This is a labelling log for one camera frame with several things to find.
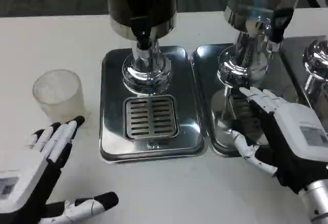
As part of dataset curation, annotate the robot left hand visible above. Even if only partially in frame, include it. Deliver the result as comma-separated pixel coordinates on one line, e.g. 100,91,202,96
0,115,120,224

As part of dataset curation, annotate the clear ribbed glass cup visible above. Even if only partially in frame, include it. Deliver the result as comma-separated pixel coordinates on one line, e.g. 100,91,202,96
32,69,87,124

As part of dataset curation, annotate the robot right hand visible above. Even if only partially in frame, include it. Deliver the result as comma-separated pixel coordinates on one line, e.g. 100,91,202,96
229,86,328,195

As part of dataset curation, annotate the clear tank drink dispenser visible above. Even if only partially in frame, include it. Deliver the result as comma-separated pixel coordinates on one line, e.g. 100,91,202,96
216,0,305,90

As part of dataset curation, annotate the black handled dispenser tap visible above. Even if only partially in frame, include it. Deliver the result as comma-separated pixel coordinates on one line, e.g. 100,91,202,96
266,8,295,53

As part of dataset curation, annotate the steel drip grid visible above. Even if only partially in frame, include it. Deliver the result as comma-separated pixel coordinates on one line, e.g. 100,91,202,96
225,93,269,145
123,95,180,140

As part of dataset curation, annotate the chrome dispenser stand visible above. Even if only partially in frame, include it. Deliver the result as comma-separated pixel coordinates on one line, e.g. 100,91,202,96
302,38,328,122

